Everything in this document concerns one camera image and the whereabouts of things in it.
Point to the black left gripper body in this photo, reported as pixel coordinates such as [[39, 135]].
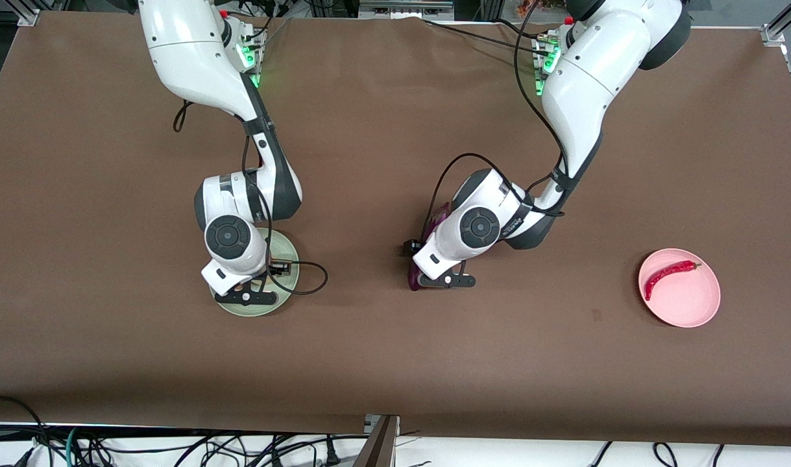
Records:
[[413, 248]]

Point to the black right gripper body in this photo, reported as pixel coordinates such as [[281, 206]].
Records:
[[277, 266]]

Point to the purple eggplant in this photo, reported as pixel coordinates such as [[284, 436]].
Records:
[[442, 214]]

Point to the red chili pepper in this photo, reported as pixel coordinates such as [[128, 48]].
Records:
[[661, 275]]

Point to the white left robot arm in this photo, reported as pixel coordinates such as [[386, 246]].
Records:
[[590, 71]]

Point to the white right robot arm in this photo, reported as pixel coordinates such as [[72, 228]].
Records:
[[194, 58]]

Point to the pale green round plate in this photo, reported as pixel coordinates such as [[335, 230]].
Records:
[[285, 250]]

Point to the brown table cover sheet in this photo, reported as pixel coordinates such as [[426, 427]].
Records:
[[395, 363]]

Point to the grey metal rack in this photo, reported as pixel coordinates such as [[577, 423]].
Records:
[[405, 8]]

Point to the orange background object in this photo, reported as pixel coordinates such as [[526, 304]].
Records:
[[528, 6]]

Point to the pink round plate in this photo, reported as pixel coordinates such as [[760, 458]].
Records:
[[684, 301]]

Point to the aluminium profile post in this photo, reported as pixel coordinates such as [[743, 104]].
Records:
[[379, 444]]

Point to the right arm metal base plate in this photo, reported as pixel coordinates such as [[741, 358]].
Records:
[[252, 58]]

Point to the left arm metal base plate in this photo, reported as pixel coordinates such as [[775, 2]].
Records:
[[542, 78]]

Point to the aluminium frame corner bracket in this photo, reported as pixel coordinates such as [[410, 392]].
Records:
[[28, 13], [781, 23]]

